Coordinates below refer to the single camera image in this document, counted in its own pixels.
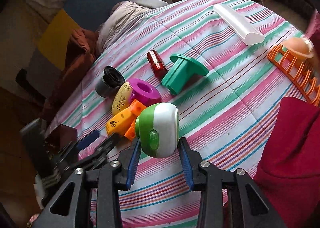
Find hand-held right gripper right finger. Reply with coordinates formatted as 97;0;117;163
178;137;288;228

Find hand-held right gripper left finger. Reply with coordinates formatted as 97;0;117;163
32;137;142;228

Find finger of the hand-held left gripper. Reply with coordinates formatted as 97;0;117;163
75;129;101;152
79;133;120;168

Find maroon box with gold inside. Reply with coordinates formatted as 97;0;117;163
45;123;78;150

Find yellow-orange printed plastic toy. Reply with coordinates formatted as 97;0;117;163
105;107;138;136

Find orange toy brick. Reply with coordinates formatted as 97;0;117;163
124;118;140;141
129;99;148;115

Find yellow oval embossed disc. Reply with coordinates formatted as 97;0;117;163
111;82;134;116

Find green and white round toy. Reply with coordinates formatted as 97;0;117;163
135;102;180;159

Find magenta plastic ring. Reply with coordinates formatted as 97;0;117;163
129;79;161;107

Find teal flanged plastic piece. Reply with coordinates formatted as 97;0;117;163
161;54;209;95

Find black and grey cylinder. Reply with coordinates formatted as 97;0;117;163
95;66;126;99

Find striped blanket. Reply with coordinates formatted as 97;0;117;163
45;0;320;228

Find brown blanket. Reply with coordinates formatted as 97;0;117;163
41;27;100;123

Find shiny red cylinder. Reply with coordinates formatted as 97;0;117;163
147;51;168;79

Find red garment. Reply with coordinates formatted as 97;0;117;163
252;97;320;228

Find grey duvet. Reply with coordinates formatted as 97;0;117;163
96;0;170;56

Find orange plastic rack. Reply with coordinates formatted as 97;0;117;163
267;44;320;107

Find translucent white plastic case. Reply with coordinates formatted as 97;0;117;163
213;3;265;46

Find peach plastic dome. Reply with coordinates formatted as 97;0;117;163
280;37;314;62

